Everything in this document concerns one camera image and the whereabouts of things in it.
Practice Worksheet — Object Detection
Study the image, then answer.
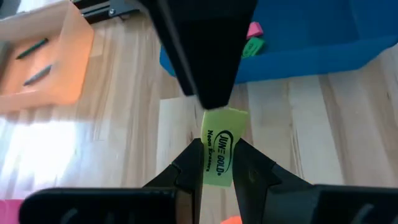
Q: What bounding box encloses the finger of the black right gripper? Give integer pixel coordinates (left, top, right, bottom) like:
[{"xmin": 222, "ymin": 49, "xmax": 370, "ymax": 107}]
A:
[{"xmin": 139, "ymin": 0, "xmax": 259, "ymax": 110}]

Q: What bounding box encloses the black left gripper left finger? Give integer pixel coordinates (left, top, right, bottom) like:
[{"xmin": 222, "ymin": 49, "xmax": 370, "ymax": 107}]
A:
[{"xmin": 18, "ymin": 138, "xmax": 205, "ymax": 224}]

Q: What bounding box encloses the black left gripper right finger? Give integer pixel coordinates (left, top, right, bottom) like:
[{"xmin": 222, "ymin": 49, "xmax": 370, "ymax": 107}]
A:
[{"xmin": 232, "ymin": 138, "xmax": 398, "ymax": 224}]

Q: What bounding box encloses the green eraser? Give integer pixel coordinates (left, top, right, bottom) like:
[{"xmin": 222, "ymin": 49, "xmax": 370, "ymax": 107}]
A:
[{"xmin": 241, "ymin": 36, "xmax": 266, "ymax": 59}]

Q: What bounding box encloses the pink eraser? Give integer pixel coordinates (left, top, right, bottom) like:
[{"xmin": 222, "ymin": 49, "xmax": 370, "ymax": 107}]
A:
[{"xmin": 246, "ymin": 21, "xmax": 264, "ymax": 40}]

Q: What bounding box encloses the yellow eraser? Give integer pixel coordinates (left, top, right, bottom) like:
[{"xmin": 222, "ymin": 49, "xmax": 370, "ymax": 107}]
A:
[{"xmin": 200, "ymin": 107, "xmax": 249, "ymax": 189}]

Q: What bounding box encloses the blue crayon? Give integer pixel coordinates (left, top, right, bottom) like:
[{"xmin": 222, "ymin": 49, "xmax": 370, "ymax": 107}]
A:
[{"xmin": 22, "ymin": 64, "xmax": 53, "ymax": 87}]

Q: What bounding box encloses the green crayon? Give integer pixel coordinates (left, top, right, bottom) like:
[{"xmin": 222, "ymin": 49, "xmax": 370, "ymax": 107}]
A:
[{"xmin": 15, "ymin": 37, "xmax": 50, "ymax": 60}]

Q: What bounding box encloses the red eraser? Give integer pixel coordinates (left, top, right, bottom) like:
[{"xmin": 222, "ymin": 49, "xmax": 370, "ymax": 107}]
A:
[{"xmin": 220, "ymin": 215, "xmax": 243, "ymax": 224}]

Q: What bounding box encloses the blue plastic bin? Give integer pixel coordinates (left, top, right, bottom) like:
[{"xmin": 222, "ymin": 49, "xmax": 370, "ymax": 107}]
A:
[{"xmin": 159, "ymin": 0, "xmax": 398, "ymax": 85}]

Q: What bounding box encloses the pink plastic bin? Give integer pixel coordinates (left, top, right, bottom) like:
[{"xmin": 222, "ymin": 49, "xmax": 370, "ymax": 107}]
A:
[{"xmin": 0, "ymin": 198, "xmax": 25, "ymax": 224}]

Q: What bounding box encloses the orange plastic bin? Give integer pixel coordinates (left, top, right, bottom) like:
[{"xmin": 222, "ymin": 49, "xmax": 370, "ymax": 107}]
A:
[{"xmin": 0, "ymin": 0, "xmax": 95, "ymax": 114}]

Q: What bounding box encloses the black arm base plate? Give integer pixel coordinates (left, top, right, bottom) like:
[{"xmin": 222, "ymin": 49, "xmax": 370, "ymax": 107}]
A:
[{"xmin": 70, "ymin": 0, "xmax": 147, "ymax": 25}]

